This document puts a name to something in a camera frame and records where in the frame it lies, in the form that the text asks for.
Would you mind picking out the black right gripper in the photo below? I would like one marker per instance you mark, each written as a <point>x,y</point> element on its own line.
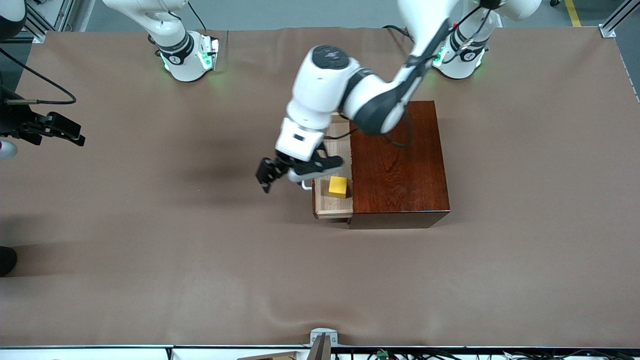
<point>19,121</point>

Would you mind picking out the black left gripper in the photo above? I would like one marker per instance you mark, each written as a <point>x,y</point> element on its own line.
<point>278,165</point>

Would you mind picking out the yellow block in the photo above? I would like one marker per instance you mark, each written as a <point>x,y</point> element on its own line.
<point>338,186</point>

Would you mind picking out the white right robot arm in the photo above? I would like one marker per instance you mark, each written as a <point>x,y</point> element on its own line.
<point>185,65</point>

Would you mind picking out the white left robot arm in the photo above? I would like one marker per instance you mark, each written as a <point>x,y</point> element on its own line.
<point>325,85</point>

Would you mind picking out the dark wooden drawer cabinet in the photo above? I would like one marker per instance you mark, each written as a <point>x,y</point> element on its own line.
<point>410,170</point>

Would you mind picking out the brown table cloth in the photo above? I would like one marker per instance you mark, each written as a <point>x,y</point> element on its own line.
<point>200,250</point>

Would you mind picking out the black round object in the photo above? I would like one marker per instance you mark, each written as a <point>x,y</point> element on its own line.
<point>6,261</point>

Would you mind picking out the light wood board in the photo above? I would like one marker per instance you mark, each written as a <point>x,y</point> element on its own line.
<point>272,356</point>

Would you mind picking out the aluminium frame profile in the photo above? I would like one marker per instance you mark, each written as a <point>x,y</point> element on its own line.
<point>37,22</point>
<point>620,17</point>

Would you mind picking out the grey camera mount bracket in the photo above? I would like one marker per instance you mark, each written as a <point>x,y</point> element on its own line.
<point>323,334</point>

